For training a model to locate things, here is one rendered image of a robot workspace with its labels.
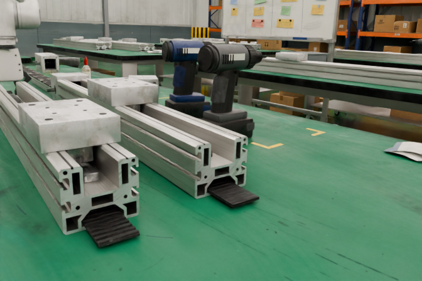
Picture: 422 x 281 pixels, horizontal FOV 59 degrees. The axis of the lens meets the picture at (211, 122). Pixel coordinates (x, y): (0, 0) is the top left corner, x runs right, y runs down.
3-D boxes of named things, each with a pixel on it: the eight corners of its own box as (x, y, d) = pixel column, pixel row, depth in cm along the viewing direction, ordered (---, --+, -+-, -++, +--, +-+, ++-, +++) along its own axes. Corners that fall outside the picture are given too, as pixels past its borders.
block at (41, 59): (33, 71, 207) (32, 54, 205) (54, 71, 214) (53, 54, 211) (37, 73, 199) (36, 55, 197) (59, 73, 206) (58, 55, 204)
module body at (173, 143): (59, 106, 119) (57, 79, 117) (90, 103, 125) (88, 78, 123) (194, 199, 56) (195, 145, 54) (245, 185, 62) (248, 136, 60)
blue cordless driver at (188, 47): (160, 115, 110) (160, 39, 105) (221, 111, 118) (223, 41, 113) (168, 121, 104) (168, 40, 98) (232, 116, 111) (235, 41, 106)
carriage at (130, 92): (88, 106, 92) (86, 78, 91) (130, 102, 99) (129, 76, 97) (112, 119, 80) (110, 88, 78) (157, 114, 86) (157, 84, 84)
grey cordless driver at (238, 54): (191, 139, 87) (193, 43, 82) (250, 127, 100) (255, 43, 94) (213, 147, 81) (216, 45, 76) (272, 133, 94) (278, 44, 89)
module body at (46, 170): (-10, 112, 109) (-13, 83, 107) (28, 108, 114) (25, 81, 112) (63, 235, 46) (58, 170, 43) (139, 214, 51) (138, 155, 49)
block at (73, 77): (44, 101, 125) (42, 73, 123) (81, 99, 132) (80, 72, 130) (51, 106, 118) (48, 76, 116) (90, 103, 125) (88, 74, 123)
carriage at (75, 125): (21, 143, 62) (17, 103, 60) (87, 134, 68) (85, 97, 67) (42, 174, 49) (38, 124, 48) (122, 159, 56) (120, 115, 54)
